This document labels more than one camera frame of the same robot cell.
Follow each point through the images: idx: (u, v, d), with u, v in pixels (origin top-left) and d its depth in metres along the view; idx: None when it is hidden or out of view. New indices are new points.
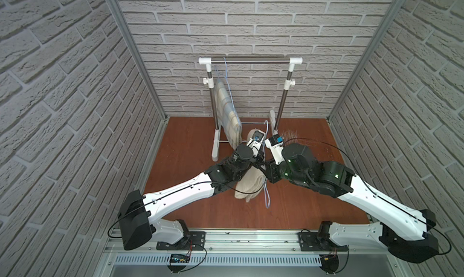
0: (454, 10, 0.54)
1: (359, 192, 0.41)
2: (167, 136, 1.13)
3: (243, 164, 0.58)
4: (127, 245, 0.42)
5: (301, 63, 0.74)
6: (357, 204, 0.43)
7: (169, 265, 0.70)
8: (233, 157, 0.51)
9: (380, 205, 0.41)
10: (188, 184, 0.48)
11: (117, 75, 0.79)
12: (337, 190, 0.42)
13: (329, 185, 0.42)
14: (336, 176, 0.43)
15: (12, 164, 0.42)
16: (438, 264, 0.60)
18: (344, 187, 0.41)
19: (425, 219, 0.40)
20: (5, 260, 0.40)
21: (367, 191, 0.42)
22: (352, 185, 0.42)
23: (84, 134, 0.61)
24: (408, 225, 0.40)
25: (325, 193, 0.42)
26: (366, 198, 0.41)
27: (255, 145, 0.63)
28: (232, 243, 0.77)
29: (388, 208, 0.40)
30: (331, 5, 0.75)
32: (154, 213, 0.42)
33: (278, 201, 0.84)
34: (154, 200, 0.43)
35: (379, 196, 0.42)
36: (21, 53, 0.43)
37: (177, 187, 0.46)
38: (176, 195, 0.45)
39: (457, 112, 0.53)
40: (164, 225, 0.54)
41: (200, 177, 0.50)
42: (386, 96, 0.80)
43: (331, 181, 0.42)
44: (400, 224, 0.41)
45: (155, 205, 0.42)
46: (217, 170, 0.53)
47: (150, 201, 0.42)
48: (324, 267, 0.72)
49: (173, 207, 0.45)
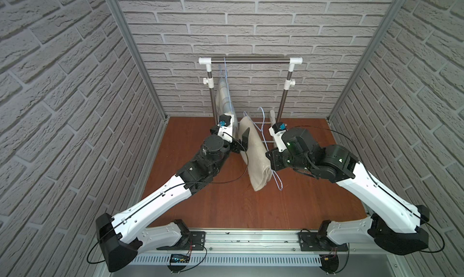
0: (454, 10, 0.54)
1: (360, 179, 0.39)
2: (168, 136, 1.12)
3: (215, 156, 0.50)
4: (110, 267, 0.40)
5: (301, 63, 0.74)
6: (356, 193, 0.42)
7: (169, 265, 0.70)
8: (203, 151, 0.46)
9: (381, 196, 0.39)
10: (160, 193, 0.44)
11: (117, 75, 0.79)
12: (336, 175, 0.39)
13: (330, 168, 0.40)
14: (340, 160, 0.40)
15: (12, 164, 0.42)
16: (438, 265, 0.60)
18: (348, 173, 0.39)
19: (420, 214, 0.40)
20: (5, 260, 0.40)
21: (368, 179, 0.40)
22: (354, 171, 0.40)
23: (84, 134, 0.61)
24: (403, 218, 0.39)
25: (327, 176, 0.40)
26: (367, 187, 0.39)
27: (224, 132, 0.57)
28: (232, 243, 0.77)
29: (387, 199, 0.39)
30: (331, 5, 0.75)
32: (126, 234, 0.39)
33: (278, 202, 0.84)
34: (124, 219, 0.40)
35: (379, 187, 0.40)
36: (21, 53, 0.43)
37: (148, 198, 0.43)
38: (145, 208, 0.42)
39: (457, 112, 0.53)
40: (152, 233, 0.52)
41: (171, 182, 0.46)
42: (386, 96, 0.80)
43: (333, 163, 0.40)
44: (396, 216, 0.40)
45: (125, 225, 0.39)
46: (189, 169, 0.49)
47: (119, 222, 0.40)
48: (324, 267, 0.72)
49: (147, 220, 0.44)
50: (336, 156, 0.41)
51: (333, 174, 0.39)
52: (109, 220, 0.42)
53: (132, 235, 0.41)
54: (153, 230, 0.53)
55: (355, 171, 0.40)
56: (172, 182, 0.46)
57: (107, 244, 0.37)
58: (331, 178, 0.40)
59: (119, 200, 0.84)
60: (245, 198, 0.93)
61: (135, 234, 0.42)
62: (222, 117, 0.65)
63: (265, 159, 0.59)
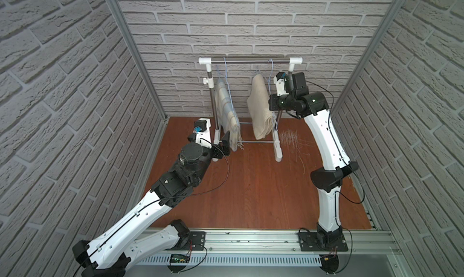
0: (454, 10, 0.54)
1: (319, 121, 0.51)
2: (168, 137, 1.12)
3: (196, 166, 0.47)
4: None
5: (301, 63, 0.74)
6: (312, 130, 0.53)
7: (169, 265, 0.70)
8: (180, 161, 0.42)
9: (326, 135, 0.51)
10: (134, 213, 0.42)
11: (117, 75, 0.79)
12: (305, 110, 0.51)
13: (302, 103, 0.51)
14: (313, 101, 0.52)
15: (12, 164, 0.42)
16: (438, 264, 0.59)
18: (313, 108, 0.52)
19: (348, 161, 0.52)
20: (5, 260, 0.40)
21: (325, 122, 0.52)
22: (319, 112, 0.52)
23: (84, 134, 0.61)
24: (332, 157, 0.51)
25: (298, 110, 0.52)
26: (320, 126, 0.52)
27: (201, 138, 0.54)
28: (232, 243, 0.77)
29: (329, 141, 0.51)
30: (331, 5, 0.75)
32: (101, 263, 0.37)
33: (278, 202, 0.84)
34: (99, 246, 0.39)
35: (331, 131, 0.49)
36: (21, 53, 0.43)
37: (122, 221, 0.41)
38: (119, 233, 0.40)
39: (457, 112, 0.53)
40: (144, 244, 0.52)
41: (145, 200, 0.43)
42: (386, 96, 0.80)
43: (304, 98, 0.52)
44: (328, 154, 0.51)
45: (101, 253, 0.38)
46: (165, 182, 0.45)
47: (95, 250, 0.38)
48: (324, 267, 0.72)
49: (124, 242, 0.41)
50: (311, 96, 0.53)
51: (301, 106, 0.52)
52: (84, 248, 0.38)
53: (109, 260, 0.39)
54: (146, 240, 0.53)
55: (319, 112, 0.52)
56: (147, 199, 0.43)
57: (83, 273, 0.36)
58: (300, 110, 0.53)
59: (119, 200, 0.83)
60: (245, 199, 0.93)
61: (116, 257, 0.41)
62: (197, 122, 0.61)
63: (267, 106, 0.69)
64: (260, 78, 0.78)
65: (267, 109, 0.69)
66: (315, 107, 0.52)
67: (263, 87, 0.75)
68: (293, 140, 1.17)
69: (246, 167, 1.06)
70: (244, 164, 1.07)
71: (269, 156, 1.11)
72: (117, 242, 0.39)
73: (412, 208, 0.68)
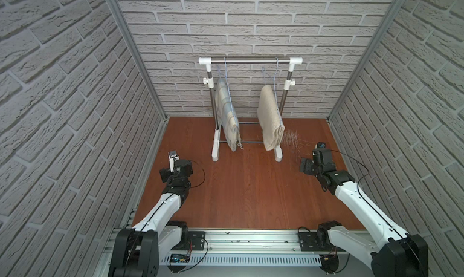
0: (454, 10, 0.54)
1: (350, 190, 0.53)
2: (168, 136, 1.12)
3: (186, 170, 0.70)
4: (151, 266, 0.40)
5: (301, 63, 0.74)
6: (350, 205, 0.53)
7: (170, 265, 0.70)
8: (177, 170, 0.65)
9: (364, 205, 0.49)
10: (161, 202, 0.54)
11: (117, 74, 0.79)
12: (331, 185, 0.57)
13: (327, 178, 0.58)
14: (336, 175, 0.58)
15: (12, 163, 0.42)
16: (438, 265, 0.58)
18: (339, 182, 0.55)
19: (406, 236, 0.41)
20: (5, 260, 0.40)
21: (355, 193, 0.52)
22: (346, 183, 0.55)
23: (84, 134, 0.61)
24: (378, 227, 0.45)
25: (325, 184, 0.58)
26: (352, 195, 0.52)
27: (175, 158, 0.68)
28: (232, 243, 0.77)
29: (369, 210, 0.47)
30: (331, 5, 0.75)
32: (155, 227, 0.44)
33: (278, 202, 0.84)
34: (146, 223, 0.45)
35: (367, 201, 0.49)
36: (21, 53, 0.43)
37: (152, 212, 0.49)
38: (159, 211, 0.50)
39: (457, 112, 0.53)
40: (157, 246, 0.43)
41: (165, 196, 0.57)
42: (385, 96, 0.80)
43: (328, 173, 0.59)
44: (373, 226, 0.46)
45: (150, 224, 0.45)
46: (171, 187, 0.62)
47: (143, 225, 0.45)
48: (324, 267, 0.72)
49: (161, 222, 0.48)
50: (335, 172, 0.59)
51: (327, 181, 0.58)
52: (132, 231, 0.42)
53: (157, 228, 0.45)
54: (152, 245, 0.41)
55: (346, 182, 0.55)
56: (165, 197, 0.57)
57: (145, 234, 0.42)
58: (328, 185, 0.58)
59: (119, 200, 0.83)
60: (245, 198, 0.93)
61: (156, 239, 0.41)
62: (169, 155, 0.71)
63: (275, 117, 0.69)
64: (269, 89, 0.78)
65: (275, 120, 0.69)
66: (340, 181, 0.56)
67: (273, 97, 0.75)
68: (293, 141, 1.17)
69: (246, 167, 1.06)
70: (244, 163, 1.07)
71: (269, 156, 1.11)
72: (161, 216, 0.49)
73: (411, 208, 0.68)
